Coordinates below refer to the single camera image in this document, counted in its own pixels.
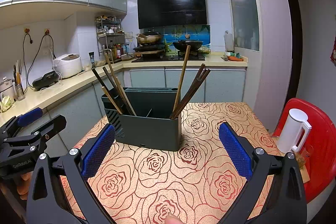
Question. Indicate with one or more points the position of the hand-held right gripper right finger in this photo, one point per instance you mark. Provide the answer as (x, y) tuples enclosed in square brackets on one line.
[(233, 150)]

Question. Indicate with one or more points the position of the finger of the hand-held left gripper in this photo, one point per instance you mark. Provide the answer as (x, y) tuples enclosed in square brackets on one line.
[(57, 123), (30, 113)]

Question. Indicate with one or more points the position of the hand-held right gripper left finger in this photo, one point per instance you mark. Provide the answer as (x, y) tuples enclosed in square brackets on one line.
[(98, 151)]

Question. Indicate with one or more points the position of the dark grey utensil holder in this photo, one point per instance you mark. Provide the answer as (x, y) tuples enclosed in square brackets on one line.
[(149, 132)]

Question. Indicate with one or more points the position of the dark wooden chopstick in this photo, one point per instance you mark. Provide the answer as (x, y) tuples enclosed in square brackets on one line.
[(199, 82), (192, 82), (113, 83), (102, 82), (197, 79)]

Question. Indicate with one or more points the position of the brown wooden chopstick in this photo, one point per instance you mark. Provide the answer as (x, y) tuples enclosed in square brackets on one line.
[(183, 74)]

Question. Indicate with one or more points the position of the glass jar of utensils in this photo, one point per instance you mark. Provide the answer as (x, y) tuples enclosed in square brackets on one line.
[(19, 92)]

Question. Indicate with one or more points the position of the person's left hand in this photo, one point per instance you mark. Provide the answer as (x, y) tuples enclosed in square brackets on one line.
[(23, 186)]

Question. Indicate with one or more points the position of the person's right hand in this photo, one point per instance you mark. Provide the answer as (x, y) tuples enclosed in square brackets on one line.
[(173, 219)]

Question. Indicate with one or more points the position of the green cabbage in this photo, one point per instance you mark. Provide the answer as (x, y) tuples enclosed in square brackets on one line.
[(6, 103)]

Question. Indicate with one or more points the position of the steel canister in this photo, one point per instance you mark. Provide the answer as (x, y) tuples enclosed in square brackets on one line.
[(5, 90)]

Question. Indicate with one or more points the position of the black electric griddle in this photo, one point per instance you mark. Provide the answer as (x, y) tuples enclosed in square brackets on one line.
[(46, 79)]

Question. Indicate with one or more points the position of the beige kitchen countertop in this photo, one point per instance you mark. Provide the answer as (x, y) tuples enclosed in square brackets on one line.
[(71, 85)]

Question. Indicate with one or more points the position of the white rice cooker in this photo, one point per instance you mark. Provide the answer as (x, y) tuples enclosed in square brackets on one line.
[(68, 66)]

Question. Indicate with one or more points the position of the white electric kettle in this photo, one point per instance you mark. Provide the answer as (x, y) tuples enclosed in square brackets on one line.
[(291, 129)]

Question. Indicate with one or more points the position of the small glass cup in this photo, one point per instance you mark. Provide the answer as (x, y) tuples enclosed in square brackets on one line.
[(302, 159)]

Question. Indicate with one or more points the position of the black pepper grinder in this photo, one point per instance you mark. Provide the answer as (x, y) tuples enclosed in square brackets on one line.
[(92, 60)]

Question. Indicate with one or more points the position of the grey base cabinets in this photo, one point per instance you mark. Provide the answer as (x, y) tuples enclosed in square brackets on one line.
[(147, 77)]

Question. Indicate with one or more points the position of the red plastic stool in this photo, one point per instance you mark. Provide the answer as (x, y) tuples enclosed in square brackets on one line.
[(323, 148)]

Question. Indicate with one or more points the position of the red sauce bottle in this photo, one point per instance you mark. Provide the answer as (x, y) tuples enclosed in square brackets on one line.
[(118, 53)]

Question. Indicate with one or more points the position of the metal spice rack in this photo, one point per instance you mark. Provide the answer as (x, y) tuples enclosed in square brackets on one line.
[(110, 35)]

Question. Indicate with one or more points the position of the white plastic bottle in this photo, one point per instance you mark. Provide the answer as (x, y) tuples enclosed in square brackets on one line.
[(229, 43)]

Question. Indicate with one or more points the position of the black gas hob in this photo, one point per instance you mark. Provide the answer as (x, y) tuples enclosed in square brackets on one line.
[(157, 58)]

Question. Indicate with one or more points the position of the black wok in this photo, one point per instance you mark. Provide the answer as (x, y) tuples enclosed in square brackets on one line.
[(181, 45)]

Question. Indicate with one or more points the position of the brass pot with lid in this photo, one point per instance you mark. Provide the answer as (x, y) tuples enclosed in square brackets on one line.
[(149, 39)]

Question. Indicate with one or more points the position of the blue picture backsplash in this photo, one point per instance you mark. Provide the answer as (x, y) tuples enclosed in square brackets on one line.
[(170, 35)]

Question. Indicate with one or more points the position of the red hanging pouch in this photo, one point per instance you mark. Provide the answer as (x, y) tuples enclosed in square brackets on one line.
[(334, 53)]

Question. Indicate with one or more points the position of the frosted glass window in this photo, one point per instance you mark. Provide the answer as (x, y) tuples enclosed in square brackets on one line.
[(244, 8)]

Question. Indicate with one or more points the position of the black range hood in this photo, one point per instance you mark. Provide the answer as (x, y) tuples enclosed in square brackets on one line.
[(172, 7)]

